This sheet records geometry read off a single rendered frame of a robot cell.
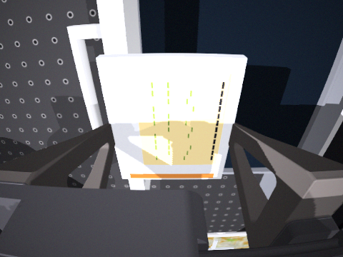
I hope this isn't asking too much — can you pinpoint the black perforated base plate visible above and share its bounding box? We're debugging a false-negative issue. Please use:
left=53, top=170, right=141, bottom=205
left=0, top=0, right=246, bottom=233

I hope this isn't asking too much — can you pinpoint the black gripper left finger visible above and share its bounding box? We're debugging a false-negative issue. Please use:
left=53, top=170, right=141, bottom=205
left=0, top=123, right=115, bottom=188

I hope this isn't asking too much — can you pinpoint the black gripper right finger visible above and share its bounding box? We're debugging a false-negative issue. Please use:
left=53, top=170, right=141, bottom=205
left=229, top=123, right=343, bottom=248

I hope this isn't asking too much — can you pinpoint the white gel imager box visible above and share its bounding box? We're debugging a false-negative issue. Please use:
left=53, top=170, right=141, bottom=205
left=67, top=0, right=343, bottom=164

